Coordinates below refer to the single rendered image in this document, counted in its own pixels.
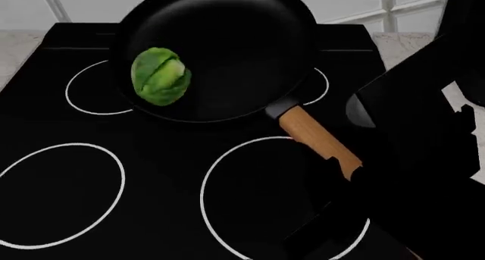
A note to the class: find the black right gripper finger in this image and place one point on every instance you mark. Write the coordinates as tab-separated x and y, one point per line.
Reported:
326	237
354	183

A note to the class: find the black glass cooktop stove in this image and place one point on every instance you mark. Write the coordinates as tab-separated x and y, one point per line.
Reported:
159	157

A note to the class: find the green brussels sprout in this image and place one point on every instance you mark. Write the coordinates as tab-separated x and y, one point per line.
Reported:
161	76

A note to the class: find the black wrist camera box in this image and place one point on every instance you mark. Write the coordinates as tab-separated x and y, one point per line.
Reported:
409	100

